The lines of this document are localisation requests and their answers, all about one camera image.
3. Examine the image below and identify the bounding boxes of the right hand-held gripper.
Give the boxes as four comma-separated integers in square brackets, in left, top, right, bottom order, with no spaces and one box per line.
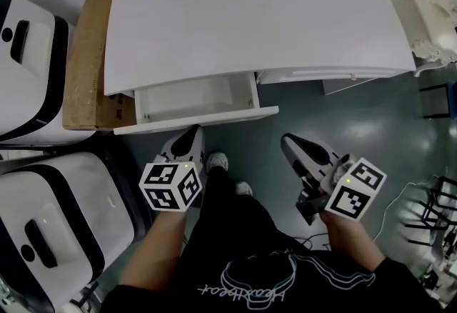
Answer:
[281,133,388,226]

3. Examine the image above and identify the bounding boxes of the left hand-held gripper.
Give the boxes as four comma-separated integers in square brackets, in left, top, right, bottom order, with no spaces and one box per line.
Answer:
[138,124,206,213]

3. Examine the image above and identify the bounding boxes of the white desk drawer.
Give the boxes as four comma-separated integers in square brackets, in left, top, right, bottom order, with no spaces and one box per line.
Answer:
[113,71,280,136]

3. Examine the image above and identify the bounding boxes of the person's right forearm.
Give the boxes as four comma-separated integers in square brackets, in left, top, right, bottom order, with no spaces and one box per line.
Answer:
[318,211,388,274]

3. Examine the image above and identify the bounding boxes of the person's left forearm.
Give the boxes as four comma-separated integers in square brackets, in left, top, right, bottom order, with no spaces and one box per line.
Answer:
[120,209,189,292]

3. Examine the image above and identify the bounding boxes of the white desk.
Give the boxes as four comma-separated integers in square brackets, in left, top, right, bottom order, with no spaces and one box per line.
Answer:
[103,0,418,96]

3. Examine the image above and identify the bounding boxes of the person's left white shoe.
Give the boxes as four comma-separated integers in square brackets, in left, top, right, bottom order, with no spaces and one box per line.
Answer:
[206,151,229,174]

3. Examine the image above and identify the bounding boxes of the person's white shoe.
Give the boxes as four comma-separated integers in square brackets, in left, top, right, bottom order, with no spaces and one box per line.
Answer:
[206,151,229,174]
[235,181,253,197]

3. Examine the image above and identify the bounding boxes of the person's black trousers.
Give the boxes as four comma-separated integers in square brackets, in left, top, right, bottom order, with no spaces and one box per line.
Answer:
[180,164,299,259]

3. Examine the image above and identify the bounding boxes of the person's right white shoe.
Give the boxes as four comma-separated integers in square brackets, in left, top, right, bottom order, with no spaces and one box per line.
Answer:
[235,181,253,197]

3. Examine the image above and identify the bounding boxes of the white and black machine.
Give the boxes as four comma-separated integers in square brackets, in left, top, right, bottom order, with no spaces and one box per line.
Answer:
[0,151,144,313]
[0,0,78,146]

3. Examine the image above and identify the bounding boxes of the person's black printed shirt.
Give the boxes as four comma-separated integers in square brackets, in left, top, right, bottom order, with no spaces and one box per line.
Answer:
[99,229,444,313]

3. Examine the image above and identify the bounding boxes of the brown cardboard box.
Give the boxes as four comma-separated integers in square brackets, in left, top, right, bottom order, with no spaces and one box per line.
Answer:
[62,0,139,132]

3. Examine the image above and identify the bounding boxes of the white floor cable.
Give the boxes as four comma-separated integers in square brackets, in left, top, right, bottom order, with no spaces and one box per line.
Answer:
[373,181,431,239]

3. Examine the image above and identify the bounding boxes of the black metal wire rack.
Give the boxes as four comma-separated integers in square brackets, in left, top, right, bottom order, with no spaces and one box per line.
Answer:
[404,174,457,245]

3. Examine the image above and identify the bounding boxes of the black stool frame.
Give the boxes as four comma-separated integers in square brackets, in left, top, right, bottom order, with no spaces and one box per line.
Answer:
[418,81,451,120]

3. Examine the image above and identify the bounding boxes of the ornate white mirror frame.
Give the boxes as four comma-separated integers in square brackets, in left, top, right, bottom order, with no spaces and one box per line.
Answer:
[385,0,457,77]

